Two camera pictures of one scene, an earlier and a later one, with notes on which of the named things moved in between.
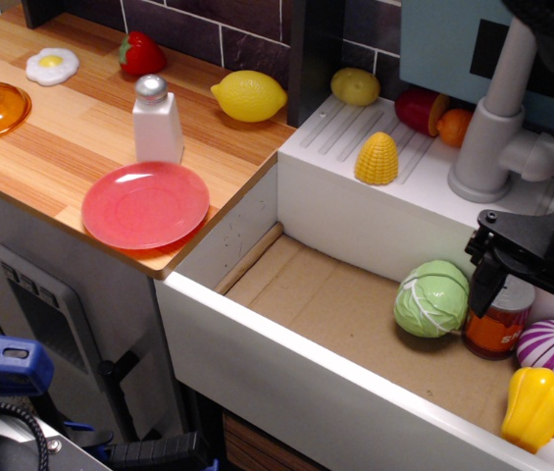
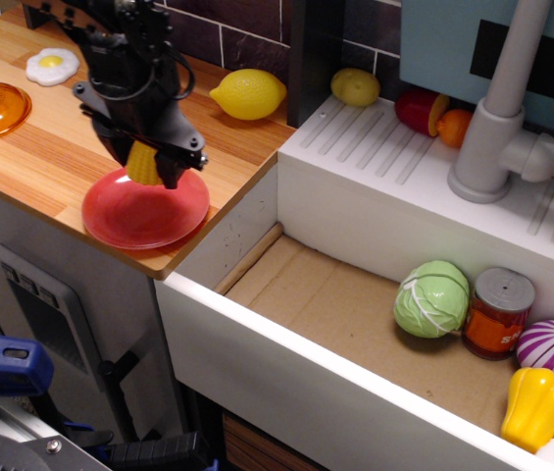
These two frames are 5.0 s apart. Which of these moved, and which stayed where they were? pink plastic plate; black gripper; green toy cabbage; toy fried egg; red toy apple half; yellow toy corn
Moved: black gripper; yellow toy corn
Stayed: green toy cabbage; pink plastic plate; toy fried egg; red toy apple half
